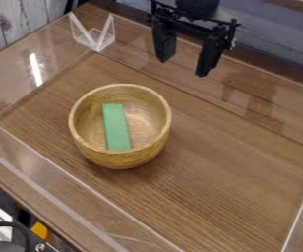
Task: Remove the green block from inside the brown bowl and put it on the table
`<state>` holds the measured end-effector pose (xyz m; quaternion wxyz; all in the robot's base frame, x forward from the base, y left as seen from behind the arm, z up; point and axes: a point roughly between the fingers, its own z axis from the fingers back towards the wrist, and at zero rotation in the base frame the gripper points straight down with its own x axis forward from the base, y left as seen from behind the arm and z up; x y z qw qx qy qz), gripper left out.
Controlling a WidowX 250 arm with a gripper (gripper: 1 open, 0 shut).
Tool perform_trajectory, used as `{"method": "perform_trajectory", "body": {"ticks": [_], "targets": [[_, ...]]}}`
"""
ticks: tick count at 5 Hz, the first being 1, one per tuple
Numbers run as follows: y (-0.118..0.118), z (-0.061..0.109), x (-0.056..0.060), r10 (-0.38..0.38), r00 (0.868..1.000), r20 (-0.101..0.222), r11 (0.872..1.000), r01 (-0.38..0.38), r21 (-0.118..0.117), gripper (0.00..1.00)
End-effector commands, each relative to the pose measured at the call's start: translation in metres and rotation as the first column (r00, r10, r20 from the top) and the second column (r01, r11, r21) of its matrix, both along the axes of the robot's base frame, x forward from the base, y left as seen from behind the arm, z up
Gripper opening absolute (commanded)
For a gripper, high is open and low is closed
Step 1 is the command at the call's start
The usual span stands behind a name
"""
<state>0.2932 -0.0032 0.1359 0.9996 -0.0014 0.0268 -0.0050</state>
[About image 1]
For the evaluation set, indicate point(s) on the yellow and black device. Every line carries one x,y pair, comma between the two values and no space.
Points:
27,220

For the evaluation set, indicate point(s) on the brown wooden bowl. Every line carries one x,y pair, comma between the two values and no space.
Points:
149,120

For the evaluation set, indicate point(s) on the clear acrylic corner bracket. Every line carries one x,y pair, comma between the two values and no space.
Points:
95,39

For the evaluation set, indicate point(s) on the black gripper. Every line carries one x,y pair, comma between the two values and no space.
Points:
196,17

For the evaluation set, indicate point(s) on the green rectangular block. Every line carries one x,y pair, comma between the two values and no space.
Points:
115,127

